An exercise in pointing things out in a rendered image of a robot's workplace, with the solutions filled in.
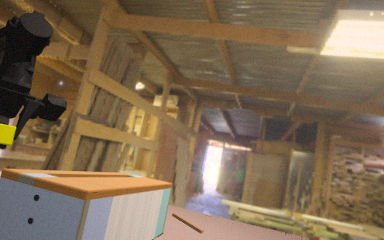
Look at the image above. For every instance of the small yellow block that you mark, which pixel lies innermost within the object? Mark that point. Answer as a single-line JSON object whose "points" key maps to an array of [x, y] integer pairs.
{"points": [[7, 133]]}

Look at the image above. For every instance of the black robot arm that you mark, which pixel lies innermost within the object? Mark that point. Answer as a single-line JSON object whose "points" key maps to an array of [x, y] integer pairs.
{"points": [[23, 38]]}

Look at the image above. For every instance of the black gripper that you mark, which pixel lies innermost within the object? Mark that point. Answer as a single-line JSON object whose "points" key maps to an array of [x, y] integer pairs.
{"points": [[15, 84]]}

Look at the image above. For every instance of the orange-brown thin stick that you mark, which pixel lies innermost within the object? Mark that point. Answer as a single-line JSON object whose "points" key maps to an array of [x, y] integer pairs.
{"points": [[188, 223]]}

